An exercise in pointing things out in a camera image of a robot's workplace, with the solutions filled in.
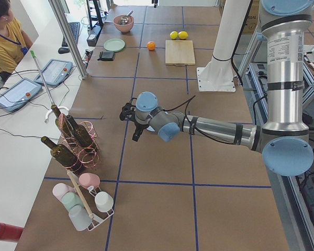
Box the metal scoop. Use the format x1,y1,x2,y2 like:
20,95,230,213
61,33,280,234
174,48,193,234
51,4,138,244
118,10,133,25

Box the copper wire bottle rack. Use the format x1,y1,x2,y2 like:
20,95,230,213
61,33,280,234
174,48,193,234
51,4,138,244
56,113,100,170

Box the folded grey cloth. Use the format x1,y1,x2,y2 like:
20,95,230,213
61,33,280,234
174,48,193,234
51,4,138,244
97,51,115,61

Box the black keyboard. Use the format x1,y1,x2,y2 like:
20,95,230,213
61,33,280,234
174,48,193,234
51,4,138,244
61,21,80,47

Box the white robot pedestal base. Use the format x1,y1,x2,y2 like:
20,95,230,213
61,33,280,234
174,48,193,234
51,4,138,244
197,0,251,92

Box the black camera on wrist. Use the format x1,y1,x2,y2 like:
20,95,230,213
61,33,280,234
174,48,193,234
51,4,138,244
119,102,136,121

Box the mint green cup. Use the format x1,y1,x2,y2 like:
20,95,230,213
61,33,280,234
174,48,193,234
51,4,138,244
61,192,83,211

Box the wooden cutting board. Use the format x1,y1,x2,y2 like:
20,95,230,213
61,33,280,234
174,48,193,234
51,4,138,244
165,40,196,66

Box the near teach pendant tablet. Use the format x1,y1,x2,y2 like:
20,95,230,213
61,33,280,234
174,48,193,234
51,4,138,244
0,78,42,112

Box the black computer mouse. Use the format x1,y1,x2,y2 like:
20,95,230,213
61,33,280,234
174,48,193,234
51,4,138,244
58,47,70,54

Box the white cup on rack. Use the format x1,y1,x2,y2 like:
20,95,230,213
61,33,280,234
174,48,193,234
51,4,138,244
95,191,114,213

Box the metal rod green tip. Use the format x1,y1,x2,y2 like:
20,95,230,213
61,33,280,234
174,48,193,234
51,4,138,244
30,50,55,105

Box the grey blue cup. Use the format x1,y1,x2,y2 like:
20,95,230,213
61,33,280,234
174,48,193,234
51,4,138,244
69,205,92,231

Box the lower yellow lemon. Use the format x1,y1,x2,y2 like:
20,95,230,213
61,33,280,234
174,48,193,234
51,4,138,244
170,31,178,40

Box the pink cup on rack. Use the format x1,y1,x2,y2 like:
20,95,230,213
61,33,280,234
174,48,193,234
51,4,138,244
78,173,100,189

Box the white wire cup rack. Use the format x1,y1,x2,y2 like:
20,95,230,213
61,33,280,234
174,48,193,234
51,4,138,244
68,171,115,232

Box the orange mandarin fruit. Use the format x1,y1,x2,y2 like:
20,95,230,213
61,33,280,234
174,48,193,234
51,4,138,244
147,41,156,51

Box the red cylinder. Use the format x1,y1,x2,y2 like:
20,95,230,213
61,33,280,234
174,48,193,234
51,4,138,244
0,222,24,243

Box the dark wine bottle upper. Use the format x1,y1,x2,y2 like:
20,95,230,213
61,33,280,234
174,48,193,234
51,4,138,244
66,115,93,147

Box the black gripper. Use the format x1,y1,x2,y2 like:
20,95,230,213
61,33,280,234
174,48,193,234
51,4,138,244
132,114,148,142

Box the aluminium frame post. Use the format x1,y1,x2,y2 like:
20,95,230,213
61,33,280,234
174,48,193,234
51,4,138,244
48,0,88,79

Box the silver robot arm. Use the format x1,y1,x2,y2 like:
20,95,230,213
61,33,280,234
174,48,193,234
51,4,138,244
128,1,314,176

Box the pale pink cup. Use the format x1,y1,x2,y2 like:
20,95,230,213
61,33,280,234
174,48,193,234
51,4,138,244
52,183,75,202

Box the person in yellow shirt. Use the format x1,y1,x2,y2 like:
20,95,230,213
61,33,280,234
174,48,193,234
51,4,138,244
0,0,33,82

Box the light green plate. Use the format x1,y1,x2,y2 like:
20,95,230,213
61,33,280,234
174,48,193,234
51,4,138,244
104,39,126,52

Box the far teach pendant tablet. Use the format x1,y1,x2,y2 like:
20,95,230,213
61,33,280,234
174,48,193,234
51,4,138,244
41,59,73,87

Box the teach pendant tablet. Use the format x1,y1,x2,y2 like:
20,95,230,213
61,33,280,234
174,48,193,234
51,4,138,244
0,78,42,112
41,59,73,87

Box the dark wine bottle lower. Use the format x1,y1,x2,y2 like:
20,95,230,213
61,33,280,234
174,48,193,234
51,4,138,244
41,136,82,172

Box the pink bowl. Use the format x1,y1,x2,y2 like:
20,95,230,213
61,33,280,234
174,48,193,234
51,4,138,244
113,15,134,33

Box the dark wine bottle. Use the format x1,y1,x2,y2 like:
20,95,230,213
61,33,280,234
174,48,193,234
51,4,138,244
51,105,72,138
41,136,82,172
66,115,93,147

